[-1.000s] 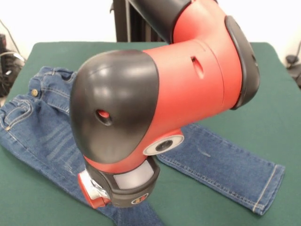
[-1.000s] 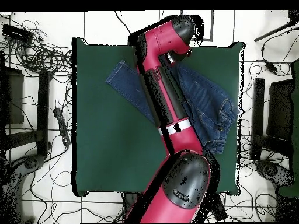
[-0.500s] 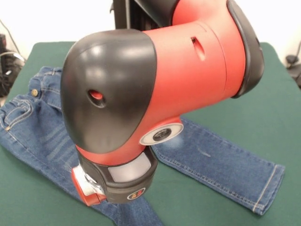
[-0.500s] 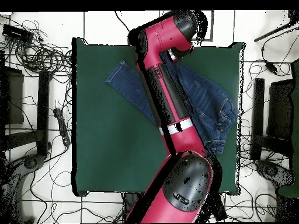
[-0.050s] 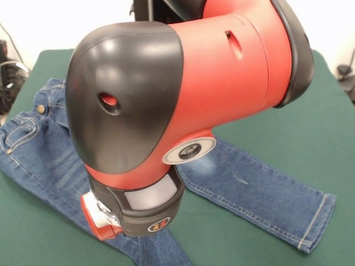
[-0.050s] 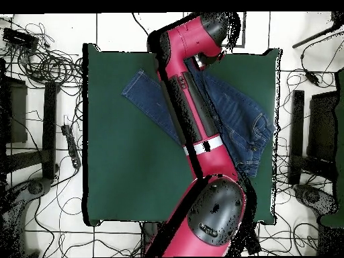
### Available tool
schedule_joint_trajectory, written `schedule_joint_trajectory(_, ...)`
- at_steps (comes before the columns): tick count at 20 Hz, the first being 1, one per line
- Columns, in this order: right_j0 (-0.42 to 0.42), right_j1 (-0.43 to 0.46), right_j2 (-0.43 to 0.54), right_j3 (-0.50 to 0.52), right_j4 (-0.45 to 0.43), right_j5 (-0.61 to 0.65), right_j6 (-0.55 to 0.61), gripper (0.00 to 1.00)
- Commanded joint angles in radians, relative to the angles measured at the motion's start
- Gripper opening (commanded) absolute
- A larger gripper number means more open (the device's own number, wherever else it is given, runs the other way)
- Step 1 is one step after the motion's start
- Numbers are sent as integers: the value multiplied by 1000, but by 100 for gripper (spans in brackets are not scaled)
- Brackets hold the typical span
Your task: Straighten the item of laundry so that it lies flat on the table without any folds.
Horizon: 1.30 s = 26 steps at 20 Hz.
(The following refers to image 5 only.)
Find blue denim jeans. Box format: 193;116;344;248
0;78;337;266

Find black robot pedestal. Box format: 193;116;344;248
129;0;184;23

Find dark green table cloth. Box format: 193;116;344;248
0;49;355;266

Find black wheeled chair base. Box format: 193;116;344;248
336;64;355;105
0;40;31;115

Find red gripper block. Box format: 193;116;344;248
80;192;124;241

